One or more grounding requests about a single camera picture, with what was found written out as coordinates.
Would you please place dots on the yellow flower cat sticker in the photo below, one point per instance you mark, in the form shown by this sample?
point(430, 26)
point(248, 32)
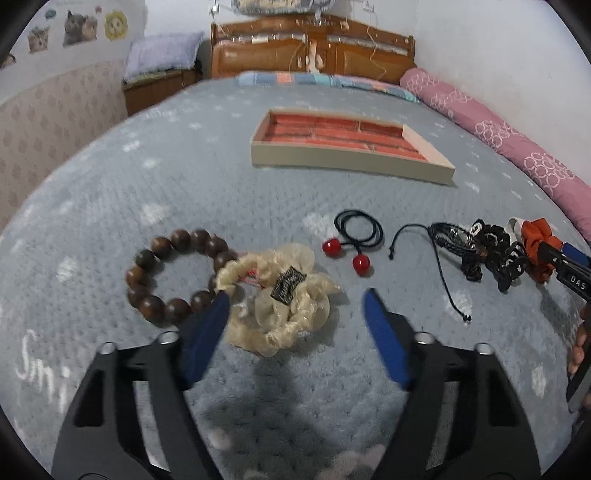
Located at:
point(115, 25)

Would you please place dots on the cream organza scrunchie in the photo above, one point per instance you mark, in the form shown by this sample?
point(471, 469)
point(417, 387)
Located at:
point(292, 299)

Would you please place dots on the beige tray with red lining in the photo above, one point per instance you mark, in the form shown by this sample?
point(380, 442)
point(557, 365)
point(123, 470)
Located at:
point(331, 140)

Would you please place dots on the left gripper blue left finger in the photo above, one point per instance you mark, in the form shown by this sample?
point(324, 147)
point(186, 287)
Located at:
point(101, 437)

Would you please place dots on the black hair tie red beads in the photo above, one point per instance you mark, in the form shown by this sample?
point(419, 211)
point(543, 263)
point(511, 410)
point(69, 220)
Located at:
point(334, 247)

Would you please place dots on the striped pillow left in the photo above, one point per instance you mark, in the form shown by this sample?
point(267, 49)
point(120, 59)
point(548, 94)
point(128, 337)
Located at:
point(260, 78)

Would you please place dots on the floral quilt window cover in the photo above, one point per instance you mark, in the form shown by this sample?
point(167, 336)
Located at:
point(280, 7)

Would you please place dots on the tabby kitten wall sticker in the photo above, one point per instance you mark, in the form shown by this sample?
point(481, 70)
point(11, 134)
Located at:
point(38, 39)

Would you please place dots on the pink rolled quilt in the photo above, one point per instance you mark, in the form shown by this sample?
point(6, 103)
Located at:
point(570, 193)

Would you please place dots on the grey smile bedspread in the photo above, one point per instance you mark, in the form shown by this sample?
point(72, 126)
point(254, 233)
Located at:
point(325, 409)

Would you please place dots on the grey cats wall sticker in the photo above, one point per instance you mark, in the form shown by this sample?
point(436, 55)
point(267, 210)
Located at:
point(79, 28)

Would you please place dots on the lavender dotted cushion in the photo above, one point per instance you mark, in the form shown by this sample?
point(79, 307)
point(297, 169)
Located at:
point(159, 53)

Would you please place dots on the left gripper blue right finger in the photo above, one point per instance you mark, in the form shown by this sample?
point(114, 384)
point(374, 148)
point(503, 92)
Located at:
point(490, 437)

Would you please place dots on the hamster cat wall sticker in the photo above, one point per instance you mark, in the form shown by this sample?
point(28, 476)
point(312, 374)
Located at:
point(9, 60)

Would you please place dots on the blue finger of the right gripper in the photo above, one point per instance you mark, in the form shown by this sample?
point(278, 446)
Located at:
point(567, 257)

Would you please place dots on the wooden headboard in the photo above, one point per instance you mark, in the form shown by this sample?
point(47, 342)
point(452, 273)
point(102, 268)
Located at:
point(325, 44)

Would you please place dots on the wooden nightstand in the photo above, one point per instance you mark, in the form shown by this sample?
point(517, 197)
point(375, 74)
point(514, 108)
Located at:
point(147, 92)

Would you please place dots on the black scrunchie band watch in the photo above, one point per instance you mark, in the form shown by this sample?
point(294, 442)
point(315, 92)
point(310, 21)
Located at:
point(503, 255)

